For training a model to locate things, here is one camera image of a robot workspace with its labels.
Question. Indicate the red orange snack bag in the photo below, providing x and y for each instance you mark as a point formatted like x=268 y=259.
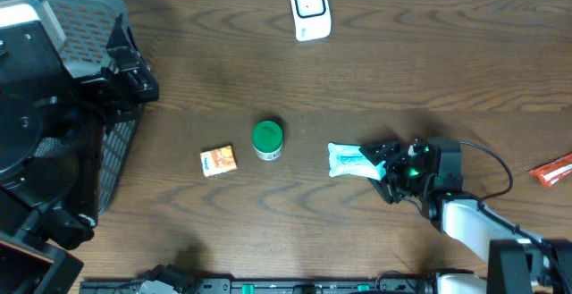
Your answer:
x=550 y=173

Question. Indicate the green lid jar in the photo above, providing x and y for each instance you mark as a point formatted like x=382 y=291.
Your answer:
x=267 y=140

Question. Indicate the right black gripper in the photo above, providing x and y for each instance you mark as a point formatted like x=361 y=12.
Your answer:
x=400 y=159

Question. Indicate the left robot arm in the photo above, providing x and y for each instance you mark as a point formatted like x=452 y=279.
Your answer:
x=53 y=124

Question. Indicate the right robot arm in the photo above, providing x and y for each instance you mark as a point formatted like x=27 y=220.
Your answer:
x=517 y=260

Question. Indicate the white wet wipes pack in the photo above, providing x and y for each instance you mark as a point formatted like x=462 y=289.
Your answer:
x=348 y=160

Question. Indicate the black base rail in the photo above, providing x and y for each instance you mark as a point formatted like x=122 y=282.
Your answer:
x=392 y=284

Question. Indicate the small orange box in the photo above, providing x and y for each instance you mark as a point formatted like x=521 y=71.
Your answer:
x=218 y=161

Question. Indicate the grey plastic mesh basket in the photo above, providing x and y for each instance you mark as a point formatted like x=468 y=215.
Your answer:
x=80 y=31

